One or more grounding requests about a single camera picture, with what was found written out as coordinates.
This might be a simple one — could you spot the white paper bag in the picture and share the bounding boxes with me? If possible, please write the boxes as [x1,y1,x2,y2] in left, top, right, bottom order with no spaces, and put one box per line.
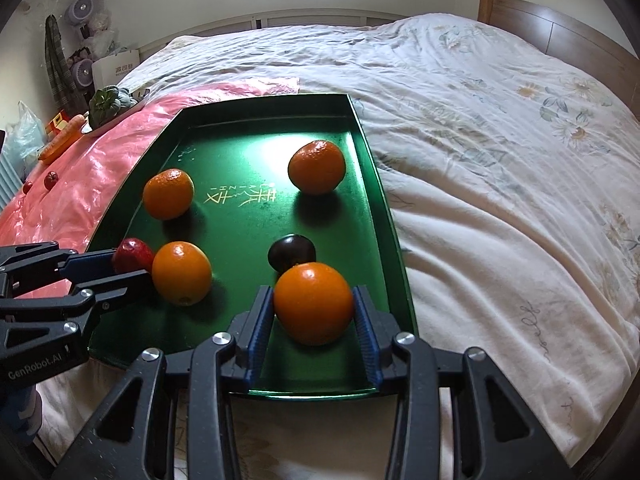
[91,49,141,88]

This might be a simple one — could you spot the hanging plaid scarf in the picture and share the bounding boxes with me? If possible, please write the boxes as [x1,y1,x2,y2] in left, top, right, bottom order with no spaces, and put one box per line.
[44,15,81,116]

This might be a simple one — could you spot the large orange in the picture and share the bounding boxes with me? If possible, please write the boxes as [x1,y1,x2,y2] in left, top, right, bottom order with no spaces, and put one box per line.
[288,139,347,196]

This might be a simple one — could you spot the green leafy vegetable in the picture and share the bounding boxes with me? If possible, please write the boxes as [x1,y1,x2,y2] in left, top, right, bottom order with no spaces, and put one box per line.
[89,87,138,126]

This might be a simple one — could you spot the carrot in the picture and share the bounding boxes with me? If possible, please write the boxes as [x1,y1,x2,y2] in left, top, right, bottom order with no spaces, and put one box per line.
[37,115,86,163]

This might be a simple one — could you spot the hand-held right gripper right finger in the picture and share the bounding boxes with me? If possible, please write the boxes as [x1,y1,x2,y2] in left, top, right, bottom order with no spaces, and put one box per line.
[351,285,576,480]

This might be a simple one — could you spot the wooden headboard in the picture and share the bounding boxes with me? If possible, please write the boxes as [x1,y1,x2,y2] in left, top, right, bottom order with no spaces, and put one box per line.
[477,0,640,106]

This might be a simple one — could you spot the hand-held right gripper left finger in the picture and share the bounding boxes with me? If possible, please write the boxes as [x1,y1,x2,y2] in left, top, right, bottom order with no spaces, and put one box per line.
[50,285,276,480]

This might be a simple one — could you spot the dark purple plum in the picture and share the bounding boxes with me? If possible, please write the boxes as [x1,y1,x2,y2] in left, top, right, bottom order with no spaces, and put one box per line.
[267,234,317,273]

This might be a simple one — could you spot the light blue suitcase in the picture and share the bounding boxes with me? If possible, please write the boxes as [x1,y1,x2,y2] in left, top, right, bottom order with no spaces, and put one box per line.
[0,152,23,211]

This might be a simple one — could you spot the hanging clear plastic bags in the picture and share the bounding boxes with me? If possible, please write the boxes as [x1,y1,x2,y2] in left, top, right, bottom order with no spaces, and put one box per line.
[90,10,121,58]

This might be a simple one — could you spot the green vegetable on white plate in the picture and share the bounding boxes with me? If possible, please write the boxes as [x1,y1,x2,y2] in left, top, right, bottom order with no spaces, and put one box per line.
[80,89,151,136]

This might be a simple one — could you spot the clear plastic bag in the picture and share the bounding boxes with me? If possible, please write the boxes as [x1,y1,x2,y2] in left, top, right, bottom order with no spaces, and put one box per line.
[5,101,46,176]

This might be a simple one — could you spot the pink plastic sheet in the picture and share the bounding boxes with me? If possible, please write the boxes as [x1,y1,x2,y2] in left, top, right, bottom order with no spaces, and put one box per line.
[0,76,301,301]

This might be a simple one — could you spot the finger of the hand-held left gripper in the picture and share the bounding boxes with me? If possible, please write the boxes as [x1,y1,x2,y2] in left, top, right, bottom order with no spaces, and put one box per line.
[0,241,123,286]
[0,270,152,346]

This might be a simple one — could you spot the green rectangular tray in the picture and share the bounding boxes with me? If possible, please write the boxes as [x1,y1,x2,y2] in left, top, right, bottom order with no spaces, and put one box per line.
[85,94,420,403]

